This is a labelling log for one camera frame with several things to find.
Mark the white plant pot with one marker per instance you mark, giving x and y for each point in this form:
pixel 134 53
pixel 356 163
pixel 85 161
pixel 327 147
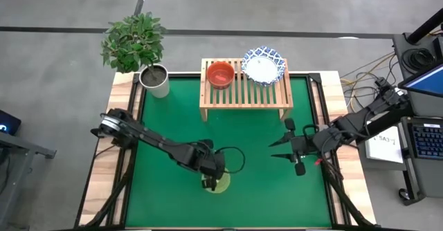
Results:
pixel 155 87

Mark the white labelled box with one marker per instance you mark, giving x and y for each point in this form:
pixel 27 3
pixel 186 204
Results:
pixel 384 149

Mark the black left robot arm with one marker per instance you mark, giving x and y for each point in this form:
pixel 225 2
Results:
pixel 155 139

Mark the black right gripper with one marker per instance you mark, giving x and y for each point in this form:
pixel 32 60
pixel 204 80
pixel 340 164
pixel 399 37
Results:
pixel 301 144

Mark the blue patterned paper bowl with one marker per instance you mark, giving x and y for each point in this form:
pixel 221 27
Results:
pixel 263 68

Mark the grey equipment cart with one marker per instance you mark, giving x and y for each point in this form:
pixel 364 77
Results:
pixel 425 179

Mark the orange plastic cup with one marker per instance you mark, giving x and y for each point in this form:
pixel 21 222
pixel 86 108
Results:
pixel 220 75

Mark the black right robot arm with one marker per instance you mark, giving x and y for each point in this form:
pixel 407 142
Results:
pixel 363 120

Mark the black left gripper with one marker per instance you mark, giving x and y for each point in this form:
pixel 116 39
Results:
pixel 212 162

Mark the black table frame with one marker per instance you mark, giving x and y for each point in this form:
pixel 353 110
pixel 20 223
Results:
pixel 313 77

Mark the green leafy potted tree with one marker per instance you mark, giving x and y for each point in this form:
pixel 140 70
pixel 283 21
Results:
pixel 133 41

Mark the grey side table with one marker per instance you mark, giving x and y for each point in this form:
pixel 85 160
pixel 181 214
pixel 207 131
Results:
pixel 20 144

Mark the slatted wooden shelf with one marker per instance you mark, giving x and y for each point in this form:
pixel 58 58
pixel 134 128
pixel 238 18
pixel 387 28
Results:
pixel 245 99

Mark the black box with blue light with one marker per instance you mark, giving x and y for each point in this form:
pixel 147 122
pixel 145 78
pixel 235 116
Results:
pixel 7 122

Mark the black keyboard with blue keys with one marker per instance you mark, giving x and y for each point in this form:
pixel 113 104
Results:
pixel 427 141

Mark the black pole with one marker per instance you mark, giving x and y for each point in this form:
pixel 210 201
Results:
pixel 427 25

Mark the open laptop screen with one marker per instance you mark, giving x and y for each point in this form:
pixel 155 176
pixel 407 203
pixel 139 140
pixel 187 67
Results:
pixel 424 82

